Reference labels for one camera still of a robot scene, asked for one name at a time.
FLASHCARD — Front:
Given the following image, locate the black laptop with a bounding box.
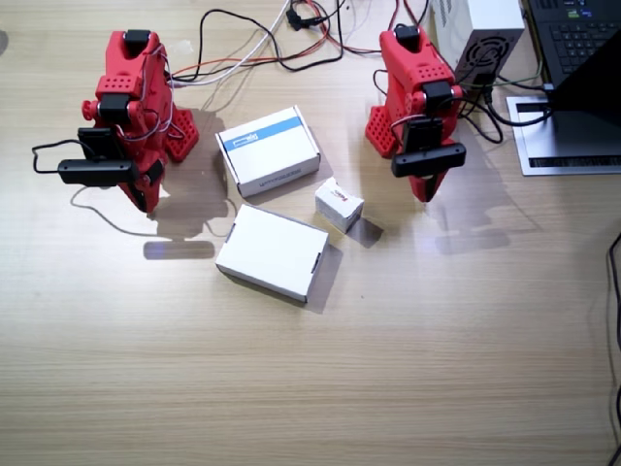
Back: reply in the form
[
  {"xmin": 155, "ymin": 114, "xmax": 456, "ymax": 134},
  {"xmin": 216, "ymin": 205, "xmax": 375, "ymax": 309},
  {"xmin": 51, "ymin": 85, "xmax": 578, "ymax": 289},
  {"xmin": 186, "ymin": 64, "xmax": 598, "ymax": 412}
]
[{"xmin": 523, "ymin": 0, "xmax": 621, "ymax": 128}]

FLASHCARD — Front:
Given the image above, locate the orange wire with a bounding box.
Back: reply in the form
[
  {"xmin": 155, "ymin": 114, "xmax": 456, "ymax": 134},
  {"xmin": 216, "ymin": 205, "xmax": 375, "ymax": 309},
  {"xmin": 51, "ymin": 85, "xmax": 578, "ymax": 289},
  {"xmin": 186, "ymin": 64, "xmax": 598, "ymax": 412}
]
[{"xmin": 170, "ymin": 0, "xmax": 341, "ymax": 79}]

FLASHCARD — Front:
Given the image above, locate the long black looped cable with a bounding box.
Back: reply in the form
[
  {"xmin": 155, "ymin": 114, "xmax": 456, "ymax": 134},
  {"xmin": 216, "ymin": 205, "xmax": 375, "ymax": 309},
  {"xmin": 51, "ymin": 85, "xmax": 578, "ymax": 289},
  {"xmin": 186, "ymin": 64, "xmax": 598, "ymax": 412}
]
[{"xmin": 169, "ymin": 0, "xmax": 346, "ymax": 83}]

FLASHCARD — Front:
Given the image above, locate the black cable at table edge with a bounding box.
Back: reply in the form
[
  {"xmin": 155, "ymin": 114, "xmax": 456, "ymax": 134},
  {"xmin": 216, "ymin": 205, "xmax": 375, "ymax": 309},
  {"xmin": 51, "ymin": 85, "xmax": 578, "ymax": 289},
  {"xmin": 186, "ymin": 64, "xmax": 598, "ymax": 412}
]
[{"xmin": 605, "ymin": 231, "xmax": 621, "ymax": 466}]

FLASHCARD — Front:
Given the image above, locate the black bar webcam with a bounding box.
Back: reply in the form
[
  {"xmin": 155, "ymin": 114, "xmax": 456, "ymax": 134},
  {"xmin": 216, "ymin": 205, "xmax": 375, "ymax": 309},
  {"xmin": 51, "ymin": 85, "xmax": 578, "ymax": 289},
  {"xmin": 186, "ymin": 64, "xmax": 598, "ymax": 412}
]
[
  {"xmin": 390, "ymin": 117, "xmax": 468, "ymax": 179},
  {"xmin": 56, "ymin": 126, "xmax": 141, "ymax": 188}
]

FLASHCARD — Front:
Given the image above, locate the small white box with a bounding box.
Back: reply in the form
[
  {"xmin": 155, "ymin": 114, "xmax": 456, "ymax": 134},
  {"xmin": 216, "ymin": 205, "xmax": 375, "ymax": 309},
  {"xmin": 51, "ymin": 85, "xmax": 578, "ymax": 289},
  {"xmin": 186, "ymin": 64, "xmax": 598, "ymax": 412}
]
[{"xmin": 313, "ymin": 176, "xmax": 366, "ymax": 235}]

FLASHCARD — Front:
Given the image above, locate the red wire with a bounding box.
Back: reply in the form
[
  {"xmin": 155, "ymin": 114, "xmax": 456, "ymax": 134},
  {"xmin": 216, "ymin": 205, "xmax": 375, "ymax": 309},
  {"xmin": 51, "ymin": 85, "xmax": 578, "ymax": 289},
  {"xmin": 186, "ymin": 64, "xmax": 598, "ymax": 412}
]
[{"xmin": 305, "ymin": 0, "xmax": 413, "ymax": 55}]

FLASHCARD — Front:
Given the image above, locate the plain white cardboard box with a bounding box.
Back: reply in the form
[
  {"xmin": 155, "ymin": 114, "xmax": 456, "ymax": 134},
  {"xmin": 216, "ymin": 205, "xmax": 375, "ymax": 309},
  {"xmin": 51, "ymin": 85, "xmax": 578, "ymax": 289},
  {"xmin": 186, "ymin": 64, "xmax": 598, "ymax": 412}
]
[{"xmin": 214, "ymin": 203, "xmax": 331, "ymax": 305}]

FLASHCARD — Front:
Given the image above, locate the silver laptop stand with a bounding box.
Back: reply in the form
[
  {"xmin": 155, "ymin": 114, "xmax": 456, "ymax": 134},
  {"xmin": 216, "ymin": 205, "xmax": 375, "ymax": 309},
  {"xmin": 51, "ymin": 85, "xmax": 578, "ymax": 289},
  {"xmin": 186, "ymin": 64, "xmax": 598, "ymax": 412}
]
[{"xmin": 506, "ymin": 94, "xmax": 621, "ymax": 177}]

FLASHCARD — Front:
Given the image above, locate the white power supply case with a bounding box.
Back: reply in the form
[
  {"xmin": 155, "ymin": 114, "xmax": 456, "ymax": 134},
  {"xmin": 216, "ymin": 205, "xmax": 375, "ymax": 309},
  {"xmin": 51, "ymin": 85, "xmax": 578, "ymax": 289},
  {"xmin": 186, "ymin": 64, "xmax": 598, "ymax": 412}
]
[{"xmin": 429, "ymin": 0, "xmax": 528, "ymax": 91}]

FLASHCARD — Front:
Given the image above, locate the black cable connector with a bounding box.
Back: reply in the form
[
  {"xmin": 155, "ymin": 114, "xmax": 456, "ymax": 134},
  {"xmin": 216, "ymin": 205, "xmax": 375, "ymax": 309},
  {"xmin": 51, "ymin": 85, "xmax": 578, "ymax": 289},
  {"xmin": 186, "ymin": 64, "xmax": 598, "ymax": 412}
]
[{"xmin": 285, "ymin": 7, "xmax": 324, "ymax": 31}]

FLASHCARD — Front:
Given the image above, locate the white box with blue label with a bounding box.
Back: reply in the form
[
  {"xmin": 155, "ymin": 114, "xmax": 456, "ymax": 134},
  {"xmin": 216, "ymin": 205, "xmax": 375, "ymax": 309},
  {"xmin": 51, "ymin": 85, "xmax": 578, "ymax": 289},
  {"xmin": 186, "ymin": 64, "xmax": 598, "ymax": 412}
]
[{"xmin": 214, "ymin": 105, "xmax": 322, "ymax": 199}]

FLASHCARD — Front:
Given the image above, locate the white cable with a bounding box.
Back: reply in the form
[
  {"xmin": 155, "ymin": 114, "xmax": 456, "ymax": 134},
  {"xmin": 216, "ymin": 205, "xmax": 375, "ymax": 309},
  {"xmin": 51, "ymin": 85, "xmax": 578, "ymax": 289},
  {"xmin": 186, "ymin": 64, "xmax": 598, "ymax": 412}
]
[{"xmin": 172, "ymin": 0, "xmax": 295, "ymax": 89}]

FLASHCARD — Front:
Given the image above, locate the green cable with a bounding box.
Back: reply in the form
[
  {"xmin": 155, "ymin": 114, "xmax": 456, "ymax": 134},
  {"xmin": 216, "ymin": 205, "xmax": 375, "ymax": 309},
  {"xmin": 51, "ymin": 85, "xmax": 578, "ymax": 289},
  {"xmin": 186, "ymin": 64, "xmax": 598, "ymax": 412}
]
[{"xmin": 460, "ymin": 60, "xmax": 543, "ymax": 92}]

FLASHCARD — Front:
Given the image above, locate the black laptop cable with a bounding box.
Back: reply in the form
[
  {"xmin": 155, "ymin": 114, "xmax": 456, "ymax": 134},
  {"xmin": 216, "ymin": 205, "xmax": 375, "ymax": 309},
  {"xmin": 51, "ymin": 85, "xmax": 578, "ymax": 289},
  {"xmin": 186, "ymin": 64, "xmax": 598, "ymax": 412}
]
[{"xmin": 483, "ymin": 82, "xmax": 557, "ymax": 128}]

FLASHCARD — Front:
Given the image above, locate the thin black webcam cable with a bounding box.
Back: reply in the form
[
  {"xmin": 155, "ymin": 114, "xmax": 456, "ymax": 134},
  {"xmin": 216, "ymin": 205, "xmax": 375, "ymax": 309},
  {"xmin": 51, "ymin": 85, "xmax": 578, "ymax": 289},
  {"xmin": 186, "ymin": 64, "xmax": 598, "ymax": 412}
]
[
  {"xmin": 31, "ymin": 139, "xmax": 96, "ymax": 175},
  {"xmin": 453, "ymin": 94, "xmax": 505, "ymax": 146}
]

